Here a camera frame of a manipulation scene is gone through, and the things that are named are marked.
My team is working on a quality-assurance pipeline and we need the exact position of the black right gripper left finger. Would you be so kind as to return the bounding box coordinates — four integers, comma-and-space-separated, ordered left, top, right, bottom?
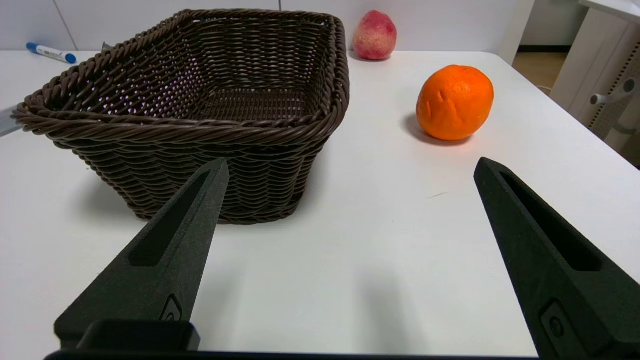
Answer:
54, 158, 231, 351

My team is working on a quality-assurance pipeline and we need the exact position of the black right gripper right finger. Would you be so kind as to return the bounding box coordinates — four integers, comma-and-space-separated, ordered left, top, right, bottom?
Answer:
474, 157, 640, 360

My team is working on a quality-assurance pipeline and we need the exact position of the brown woven wicker basket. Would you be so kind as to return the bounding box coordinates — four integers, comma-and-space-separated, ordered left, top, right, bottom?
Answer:
11, 8, 351, 225

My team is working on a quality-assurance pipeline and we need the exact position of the orange fruit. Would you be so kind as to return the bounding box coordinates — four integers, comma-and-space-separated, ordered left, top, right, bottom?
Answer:
416, 64, 495, 142

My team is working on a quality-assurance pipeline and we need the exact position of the white side desk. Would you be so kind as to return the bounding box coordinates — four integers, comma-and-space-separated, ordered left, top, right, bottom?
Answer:
550, 0, 640, 168

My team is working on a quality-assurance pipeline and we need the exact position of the white marker with blue cap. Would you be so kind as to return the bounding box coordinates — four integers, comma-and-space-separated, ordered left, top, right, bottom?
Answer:
26, 42, 78, 65

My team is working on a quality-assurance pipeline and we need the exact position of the pink peach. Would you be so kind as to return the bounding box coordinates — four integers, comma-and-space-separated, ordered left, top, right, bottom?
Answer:
352, 10, 398, 61

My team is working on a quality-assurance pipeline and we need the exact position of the white desk crank handle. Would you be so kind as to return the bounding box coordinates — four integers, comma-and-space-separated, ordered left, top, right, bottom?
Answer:
590, 77, 640, 106

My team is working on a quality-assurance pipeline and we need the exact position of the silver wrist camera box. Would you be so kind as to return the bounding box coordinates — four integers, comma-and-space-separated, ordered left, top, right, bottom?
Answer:
0, 106, 24, 138

